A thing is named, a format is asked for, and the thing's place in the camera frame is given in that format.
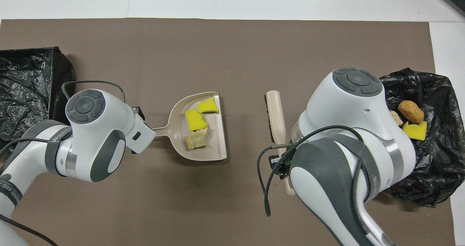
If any beige plastic dustpan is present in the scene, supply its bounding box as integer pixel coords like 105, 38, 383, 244
152, 91, 228, 162

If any beige hand brush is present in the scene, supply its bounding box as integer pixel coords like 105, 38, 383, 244
265, 90, 296, 196

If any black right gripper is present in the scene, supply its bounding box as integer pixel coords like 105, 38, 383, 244
268, 154, 294, 180

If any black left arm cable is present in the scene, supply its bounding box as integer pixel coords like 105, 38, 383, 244
0, 80, 126, 246

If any orange-brown fried nugget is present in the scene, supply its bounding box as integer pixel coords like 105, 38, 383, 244
397, 100, 425, 124

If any brown table mat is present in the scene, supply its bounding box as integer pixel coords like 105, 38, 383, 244
0, 18, 456, 246

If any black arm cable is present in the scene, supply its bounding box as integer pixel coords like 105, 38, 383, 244
256, 125, 365, 217
0, 80, 126, 246

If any yellow sponge piece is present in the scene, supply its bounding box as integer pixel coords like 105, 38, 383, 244
185, 109, 209, 132
197, 97, 220, 114
402, 121, 428, 141

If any bin lined with black bag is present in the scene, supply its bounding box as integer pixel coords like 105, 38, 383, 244
0, 47, 77, 152
379, 68, 465, 207

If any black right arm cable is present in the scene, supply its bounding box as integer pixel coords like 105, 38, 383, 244
256, 125, 365, 217

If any beige cracker piece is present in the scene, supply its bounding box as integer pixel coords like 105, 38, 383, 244
186, 127, 210, 150
389, 110, 404, 126

